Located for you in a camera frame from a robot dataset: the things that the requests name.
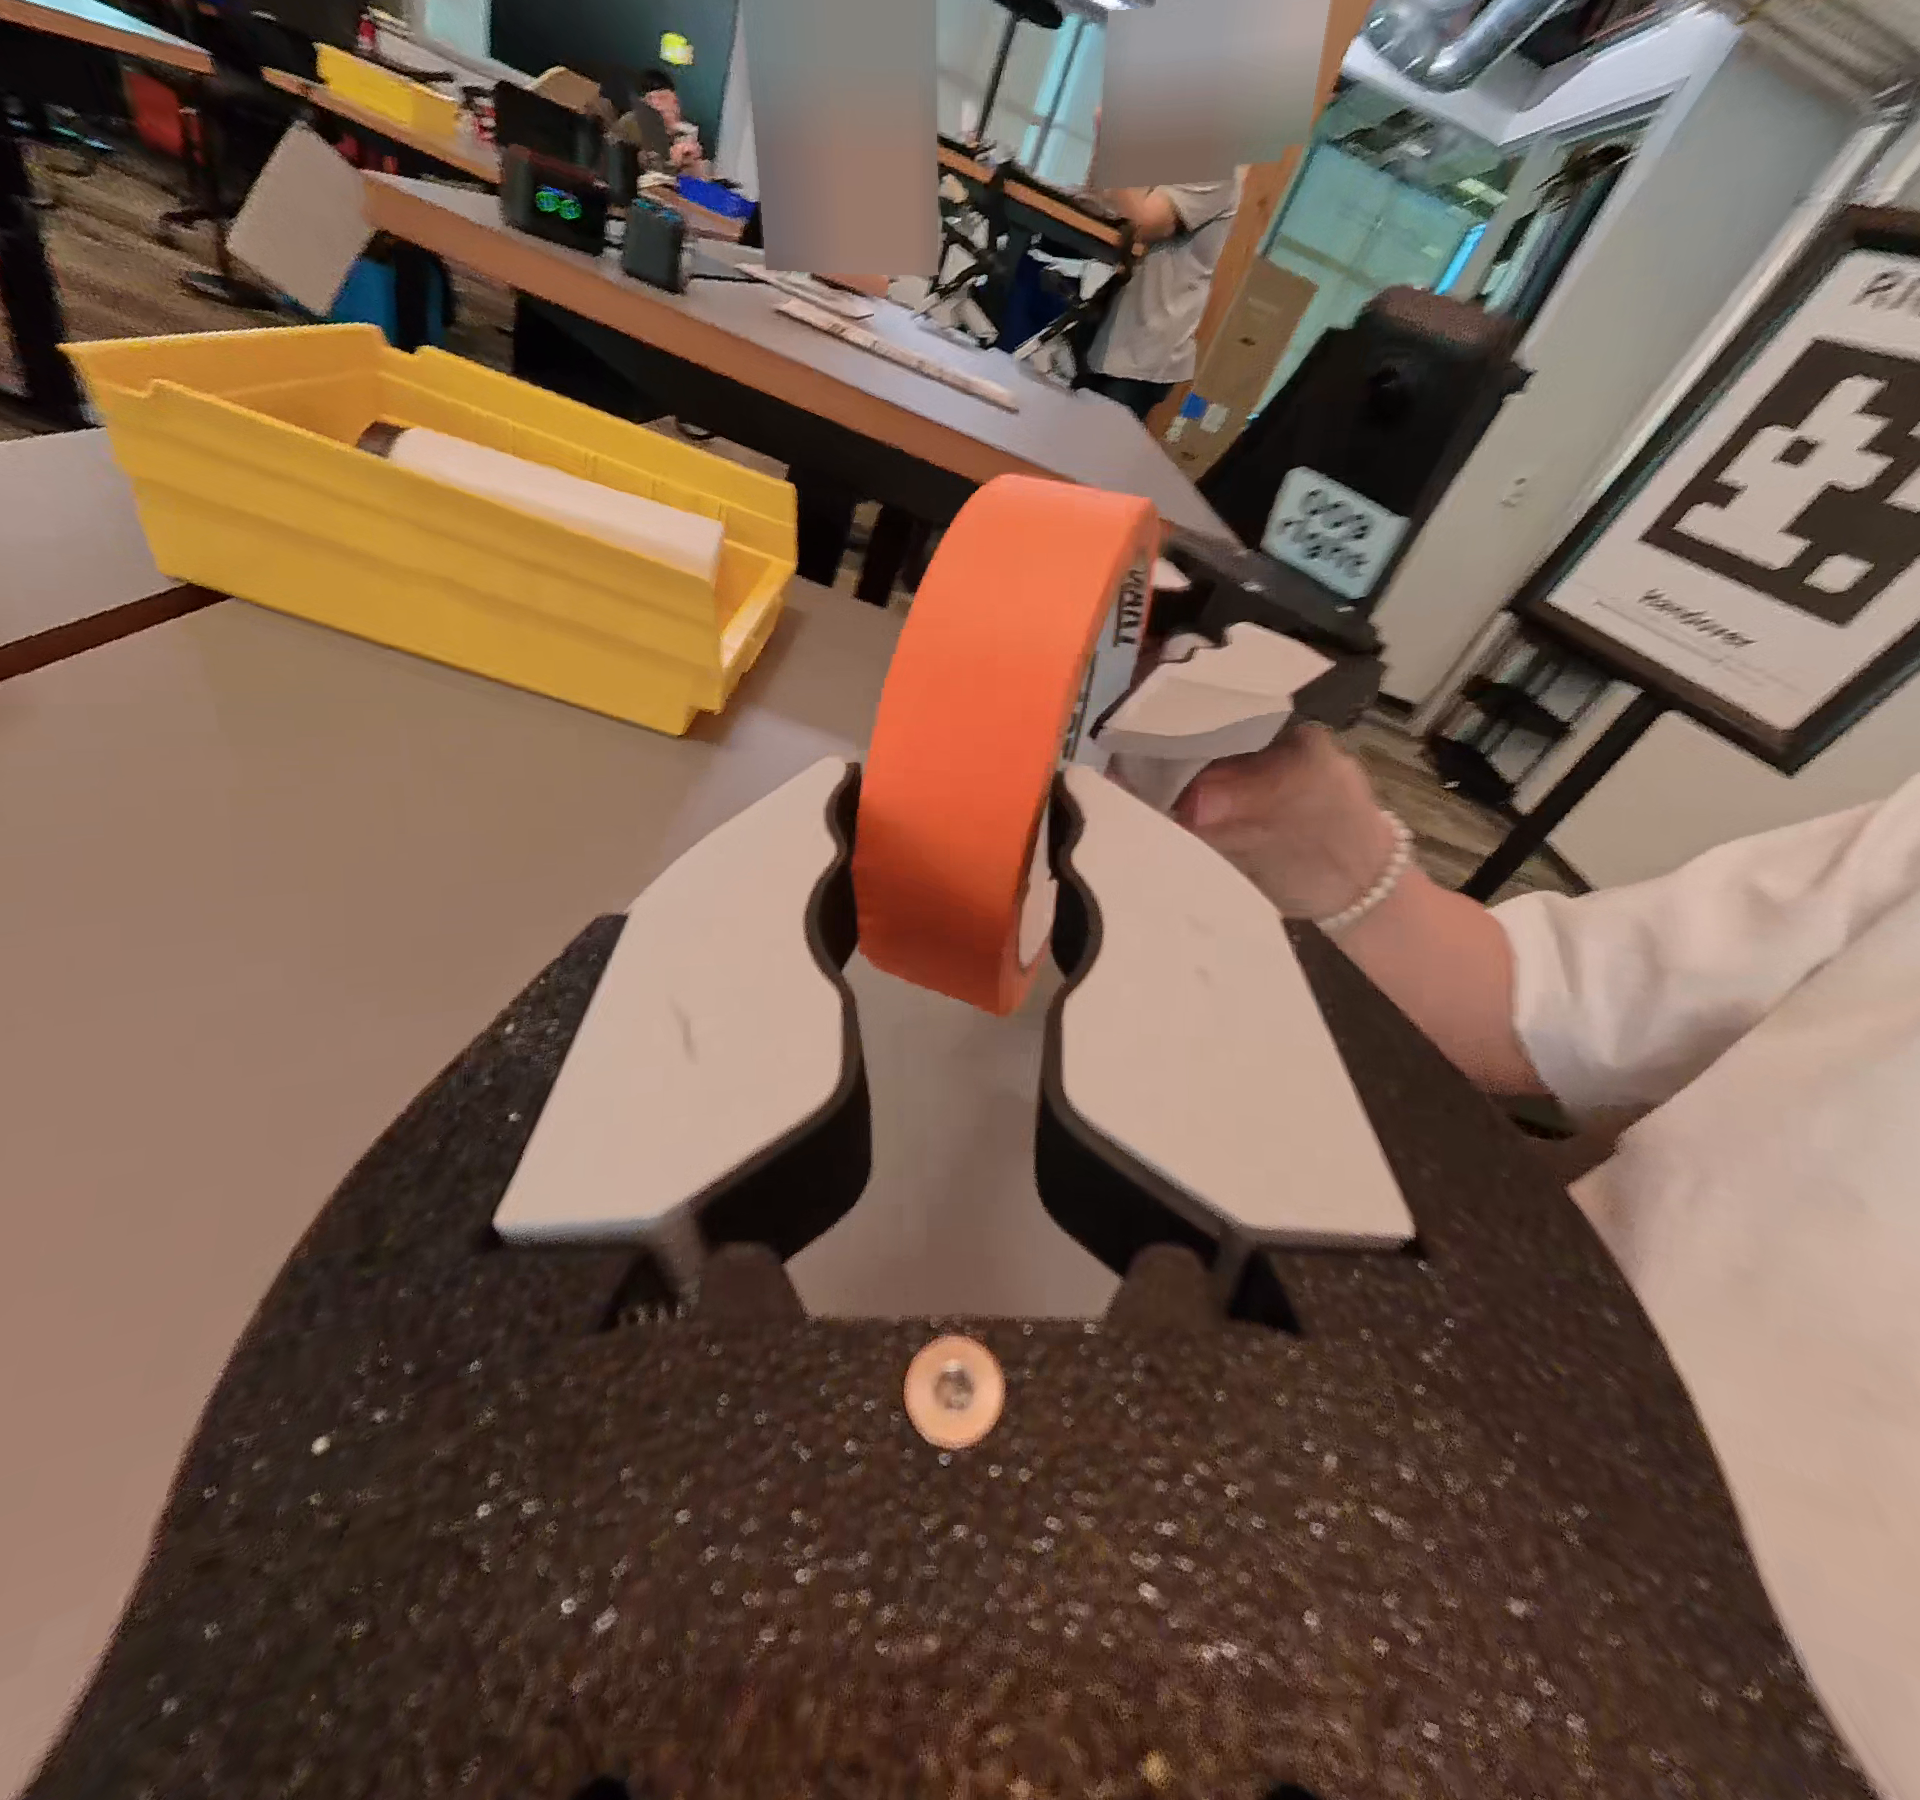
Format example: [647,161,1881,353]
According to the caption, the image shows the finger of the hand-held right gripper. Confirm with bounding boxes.
[1087,623,1345,797]

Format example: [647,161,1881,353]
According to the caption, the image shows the yellow plastic bin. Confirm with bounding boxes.
[61,323,804,740]
[313,46,470,140]

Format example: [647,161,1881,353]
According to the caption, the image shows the person's right hand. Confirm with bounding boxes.
[1171,719,1393,926]

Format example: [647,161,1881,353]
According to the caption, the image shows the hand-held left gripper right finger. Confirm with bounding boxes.
[1036,766,1418,1261]

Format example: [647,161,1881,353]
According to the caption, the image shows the small black box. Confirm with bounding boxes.
[618,196,697,296]

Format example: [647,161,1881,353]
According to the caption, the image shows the person's right forearm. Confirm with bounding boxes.
[1321,833,1551,1100]

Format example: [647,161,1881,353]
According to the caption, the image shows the orange tape roll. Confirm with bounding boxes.
[850,471,1166,1015]

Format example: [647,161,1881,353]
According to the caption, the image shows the paper sheet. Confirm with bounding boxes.
[772,293,1027,416]

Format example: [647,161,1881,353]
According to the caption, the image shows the pearl bracelet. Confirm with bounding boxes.
[1309,807,1418,935]

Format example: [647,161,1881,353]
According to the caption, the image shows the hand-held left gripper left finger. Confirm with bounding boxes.
[491,760,872,1261]

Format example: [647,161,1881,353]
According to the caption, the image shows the grey desk with wooden edge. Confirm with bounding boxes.
[360,171,1239,602]

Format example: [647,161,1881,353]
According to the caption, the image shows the white cylinder with black cap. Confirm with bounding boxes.
[352,420,734,590]

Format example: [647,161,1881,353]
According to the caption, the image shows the black clock with green display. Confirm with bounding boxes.
[492,144,621,252]

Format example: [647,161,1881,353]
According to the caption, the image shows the black television screen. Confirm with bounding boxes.
[486,0,747,140]

